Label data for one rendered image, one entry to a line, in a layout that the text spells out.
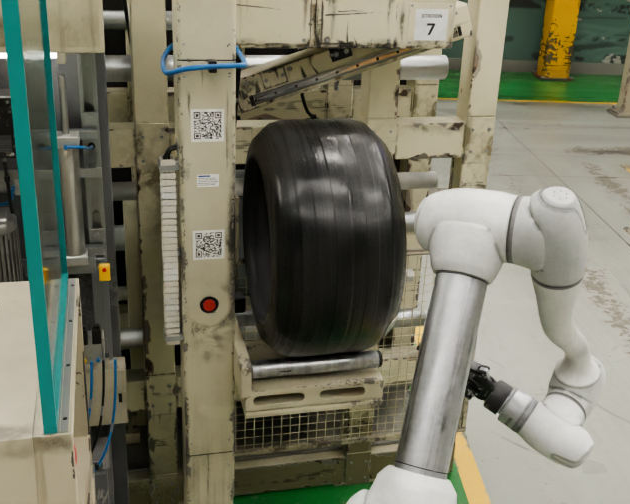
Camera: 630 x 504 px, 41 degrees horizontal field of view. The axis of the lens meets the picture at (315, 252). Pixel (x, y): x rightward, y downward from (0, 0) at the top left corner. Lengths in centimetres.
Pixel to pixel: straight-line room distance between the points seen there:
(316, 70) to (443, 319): 100
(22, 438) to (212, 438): 106
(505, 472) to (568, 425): 144
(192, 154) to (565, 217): 85
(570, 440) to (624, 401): 205
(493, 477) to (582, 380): 139
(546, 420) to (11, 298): 116
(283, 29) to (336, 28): 14
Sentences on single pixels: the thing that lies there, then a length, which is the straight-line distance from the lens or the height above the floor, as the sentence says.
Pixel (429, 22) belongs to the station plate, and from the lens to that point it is 230.
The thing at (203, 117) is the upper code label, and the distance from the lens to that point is 194.
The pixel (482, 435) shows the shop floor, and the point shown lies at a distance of 360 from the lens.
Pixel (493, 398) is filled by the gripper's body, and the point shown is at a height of 96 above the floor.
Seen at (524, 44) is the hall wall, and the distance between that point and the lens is 1179.
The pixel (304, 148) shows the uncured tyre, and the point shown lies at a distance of 195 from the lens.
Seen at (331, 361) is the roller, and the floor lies 91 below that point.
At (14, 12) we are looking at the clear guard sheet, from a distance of 108.
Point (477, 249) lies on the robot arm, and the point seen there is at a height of 140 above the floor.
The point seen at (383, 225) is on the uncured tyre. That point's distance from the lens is 190.
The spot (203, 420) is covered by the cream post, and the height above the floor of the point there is 73.
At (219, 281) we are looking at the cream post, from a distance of 207.
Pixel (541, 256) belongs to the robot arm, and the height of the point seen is 140.
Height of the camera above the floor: 199
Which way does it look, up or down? 23 degrees down
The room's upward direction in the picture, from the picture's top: 2 degrees clockwise
